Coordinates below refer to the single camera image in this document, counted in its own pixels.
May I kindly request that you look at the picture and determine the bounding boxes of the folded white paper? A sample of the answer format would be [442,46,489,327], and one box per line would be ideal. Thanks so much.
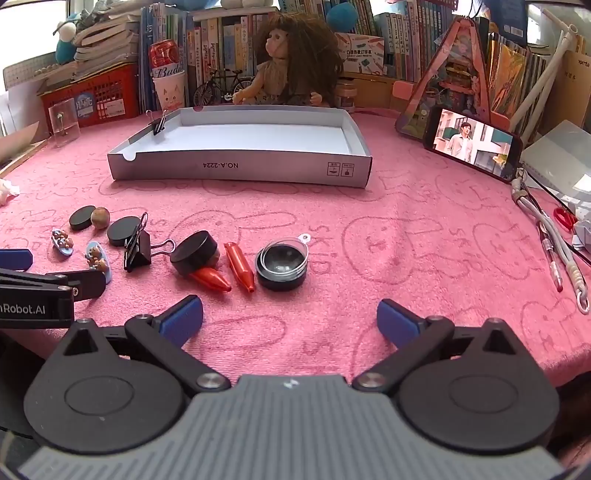
[571,217,591,251]

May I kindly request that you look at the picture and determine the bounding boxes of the cat print paper cup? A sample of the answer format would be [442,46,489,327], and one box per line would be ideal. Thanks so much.
[152,69,187,112]

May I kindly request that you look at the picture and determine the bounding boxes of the blue bear hair clip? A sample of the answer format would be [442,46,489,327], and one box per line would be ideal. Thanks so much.
[84,241,113,284]
[51,227,75,257]

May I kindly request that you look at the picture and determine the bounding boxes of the row of blue-spined books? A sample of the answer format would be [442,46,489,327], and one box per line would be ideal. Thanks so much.
[373,0,457,82]

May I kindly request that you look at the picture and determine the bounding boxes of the stack of lying books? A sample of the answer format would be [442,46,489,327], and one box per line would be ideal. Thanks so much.
[73,17,140,82]

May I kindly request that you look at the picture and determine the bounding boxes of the blue and white plush toy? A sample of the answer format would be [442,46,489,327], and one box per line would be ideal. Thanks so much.
[54,13,94,64]

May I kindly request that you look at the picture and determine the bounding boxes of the black round lid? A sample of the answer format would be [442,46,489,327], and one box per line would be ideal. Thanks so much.
[170,231,219,277]

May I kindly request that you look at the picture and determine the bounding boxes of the white printed carton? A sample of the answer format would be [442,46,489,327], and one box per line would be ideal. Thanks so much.
[334,32,385,75]

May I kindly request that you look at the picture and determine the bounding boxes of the brown cardboard box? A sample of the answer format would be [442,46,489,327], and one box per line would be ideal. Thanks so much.
[339,73,417,112]

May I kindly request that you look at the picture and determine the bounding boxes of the black smartphone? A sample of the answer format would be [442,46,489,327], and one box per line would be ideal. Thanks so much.
[424,105,525,182]

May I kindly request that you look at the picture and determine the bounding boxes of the red pointed cap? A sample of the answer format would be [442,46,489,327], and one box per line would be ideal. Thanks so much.
[224,242,256,294]
[189,268,232,293]

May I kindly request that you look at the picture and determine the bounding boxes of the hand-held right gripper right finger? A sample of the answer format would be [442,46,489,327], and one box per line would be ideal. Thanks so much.
[353,299,541,395]

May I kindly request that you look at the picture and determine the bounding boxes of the row of colourful upright books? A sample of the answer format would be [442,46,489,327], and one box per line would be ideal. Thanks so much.
[139,4,265,108]

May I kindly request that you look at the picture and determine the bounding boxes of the white braided lanyard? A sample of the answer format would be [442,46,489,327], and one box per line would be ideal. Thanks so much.
[510,168,591,316]

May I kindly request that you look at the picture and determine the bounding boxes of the row of thin glossy booklets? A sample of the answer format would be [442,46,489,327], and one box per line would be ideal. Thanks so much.
[487,39,551,121]

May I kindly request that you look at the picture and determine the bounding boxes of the black round disc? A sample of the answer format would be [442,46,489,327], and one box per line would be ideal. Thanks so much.
[69,205,97,232]
[107,216,142,247]

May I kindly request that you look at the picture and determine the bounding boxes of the pink triangular stand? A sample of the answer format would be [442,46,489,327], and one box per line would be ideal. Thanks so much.
[394,16,498,139]

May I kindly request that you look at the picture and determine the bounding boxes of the small black binder clip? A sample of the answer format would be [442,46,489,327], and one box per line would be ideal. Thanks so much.
[145,110,170,136]

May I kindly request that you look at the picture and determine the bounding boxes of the white plastic pipe frame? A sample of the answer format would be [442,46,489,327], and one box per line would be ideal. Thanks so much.
[508,8,579,134]

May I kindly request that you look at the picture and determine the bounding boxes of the big blue plush toy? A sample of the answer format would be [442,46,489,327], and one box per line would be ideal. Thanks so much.
[325,2,359,33]

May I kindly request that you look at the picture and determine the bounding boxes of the red-handled scissors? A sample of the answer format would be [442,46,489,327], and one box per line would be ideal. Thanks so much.
[551,207,579,232]

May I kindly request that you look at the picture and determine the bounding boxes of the clear acrylic stand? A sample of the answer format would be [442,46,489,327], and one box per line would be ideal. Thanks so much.
[48,97,82,149]

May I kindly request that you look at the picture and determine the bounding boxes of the large red plastic crate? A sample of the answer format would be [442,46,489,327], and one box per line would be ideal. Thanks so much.
[39,64,142,128]

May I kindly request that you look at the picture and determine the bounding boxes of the black round case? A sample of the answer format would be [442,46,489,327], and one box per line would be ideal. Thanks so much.
[256,244,308,292]

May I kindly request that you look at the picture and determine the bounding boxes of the red clear pen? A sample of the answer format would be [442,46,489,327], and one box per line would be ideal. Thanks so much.
[537,222,564,293]

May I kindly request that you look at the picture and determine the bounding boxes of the black toy bicycle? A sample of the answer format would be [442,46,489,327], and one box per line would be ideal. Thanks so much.
[193,67,255,110]

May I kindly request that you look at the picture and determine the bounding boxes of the brown-haired doll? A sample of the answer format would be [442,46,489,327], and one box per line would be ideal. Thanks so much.
[232,13,343,108]

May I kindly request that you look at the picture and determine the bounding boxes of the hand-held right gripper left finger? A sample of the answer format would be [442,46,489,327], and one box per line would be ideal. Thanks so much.
[51,295,232,398]

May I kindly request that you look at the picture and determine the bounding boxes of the clear round lid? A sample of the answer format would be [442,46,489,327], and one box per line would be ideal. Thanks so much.
[259,233,311,278]

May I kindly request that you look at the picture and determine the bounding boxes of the white cardboard box tray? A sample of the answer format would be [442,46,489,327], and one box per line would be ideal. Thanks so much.
[107,105,373,189]

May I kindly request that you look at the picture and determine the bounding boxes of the small clear jar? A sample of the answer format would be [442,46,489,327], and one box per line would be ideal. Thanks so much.
[337,78,356,112]

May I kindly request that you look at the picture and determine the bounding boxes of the red drink can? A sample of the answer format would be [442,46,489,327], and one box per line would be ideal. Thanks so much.
[148,39,180,77]

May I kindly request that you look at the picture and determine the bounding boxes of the clear plastic clipboard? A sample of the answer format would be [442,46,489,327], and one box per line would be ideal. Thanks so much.
[519,120,591,209]

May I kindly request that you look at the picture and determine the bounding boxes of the wooden board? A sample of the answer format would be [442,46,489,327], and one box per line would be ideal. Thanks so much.
[0,138,49,179]

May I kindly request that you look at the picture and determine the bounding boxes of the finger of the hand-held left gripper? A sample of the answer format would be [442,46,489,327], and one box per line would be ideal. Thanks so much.
[0,248,34,271]
[0,270,107,302]

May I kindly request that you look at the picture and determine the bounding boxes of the large black binder clip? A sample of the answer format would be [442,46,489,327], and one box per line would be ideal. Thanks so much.
[123,212,177,273]

